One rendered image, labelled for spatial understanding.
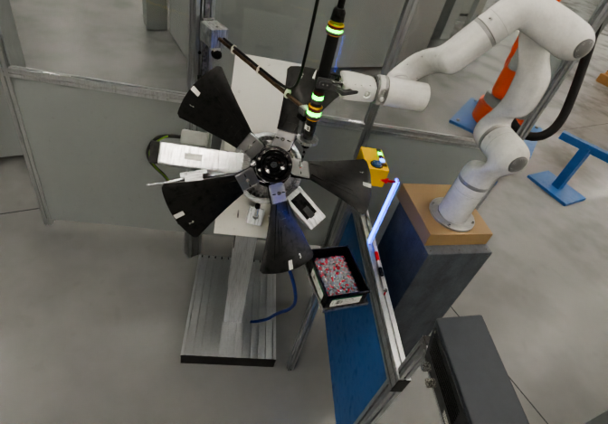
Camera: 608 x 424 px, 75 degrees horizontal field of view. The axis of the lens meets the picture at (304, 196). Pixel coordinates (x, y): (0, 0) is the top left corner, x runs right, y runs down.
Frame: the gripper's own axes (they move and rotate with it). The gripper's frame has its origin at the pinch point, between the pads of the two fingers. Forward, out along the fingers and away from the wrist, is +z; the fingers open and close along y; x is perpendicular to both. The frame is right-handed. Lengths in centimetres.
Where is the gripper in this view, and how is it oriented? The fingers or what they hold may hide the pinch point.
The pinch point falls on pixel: (322, 80)
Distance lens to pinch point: 118.4
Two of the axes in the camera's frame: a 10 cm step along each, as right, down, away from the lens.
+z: -9.8, -1.2, -1.8
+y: -0.6, -6.6, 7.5
